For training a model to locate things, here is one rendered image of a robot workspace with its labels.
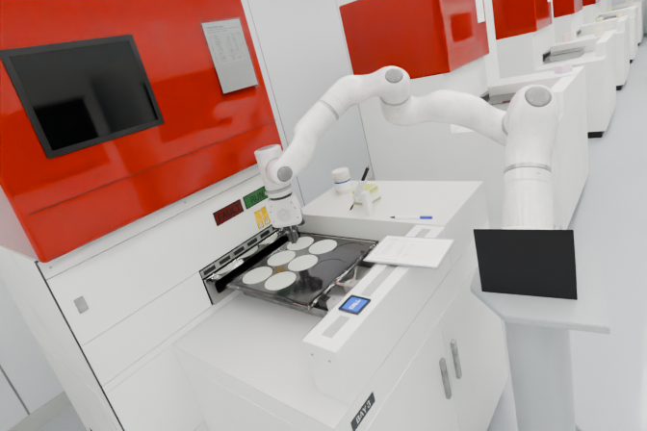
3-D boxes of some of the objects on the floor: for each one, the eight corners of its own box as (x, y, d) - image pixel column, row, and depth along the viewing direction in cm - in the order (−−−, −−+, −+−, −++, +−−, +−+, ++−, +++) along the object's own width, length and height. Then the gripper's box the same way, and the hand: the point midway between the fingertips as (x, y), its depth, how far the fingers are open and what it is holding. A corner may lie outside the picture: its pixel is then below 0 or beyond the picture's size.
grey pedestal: (681, 466, 130) (690, 243, 106) (723, 637, 95) (751, 366, 71) (509, 423, 157) (484, 239, 133) (493, 545, 123) (456, 325, 98)
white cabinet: (251, 528, 144) (170, 346, 120) (384, 350, 212) (350, 210, 187) (412, 671, 103) (340, 435, 78) (514, 392, 170) (492, 218, 145)
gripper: (303, 184, 132) (317, 233, 138) (261, 192, 135) (276, 240, 140) (299, 191, 125) (314, 243, 131) (255, 200, 128) (271, 250, 133)
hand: (293, 237), depth 135 cm, fingers closed
